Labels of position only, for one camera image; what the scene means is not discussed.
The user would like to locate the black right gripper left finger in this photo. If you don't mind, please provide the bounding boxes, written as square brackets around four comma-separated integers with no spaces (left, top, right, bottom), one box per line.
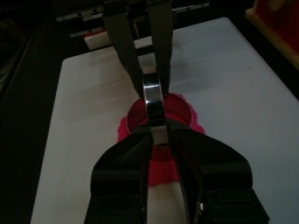
[83,125,155,224]

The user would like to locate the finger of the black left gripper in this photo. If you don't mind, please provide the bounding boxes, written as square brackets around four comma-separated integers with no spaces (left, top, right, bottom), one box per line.
[102,0,144,98]
[146,0,174,95]

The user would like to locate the round metal dough cutter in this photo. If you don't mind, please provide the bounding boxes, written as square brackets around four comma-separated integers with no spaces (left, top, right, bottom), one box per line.
[126,73,195,163]

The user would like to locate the white cutting board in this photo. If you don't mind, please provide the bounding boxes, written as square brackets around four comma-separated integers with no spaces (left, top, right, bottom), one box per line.
[29,17,299,224]

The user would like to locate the wooden drawer box red front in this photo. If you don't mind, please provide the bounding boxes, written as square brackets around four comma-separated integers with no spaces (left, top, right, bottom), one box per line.
[244,0,299,71]

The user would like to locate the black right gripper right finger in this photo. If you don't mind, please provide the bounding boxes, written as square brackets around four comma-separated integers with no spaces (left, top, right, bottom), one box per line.
[166,117,271,224]

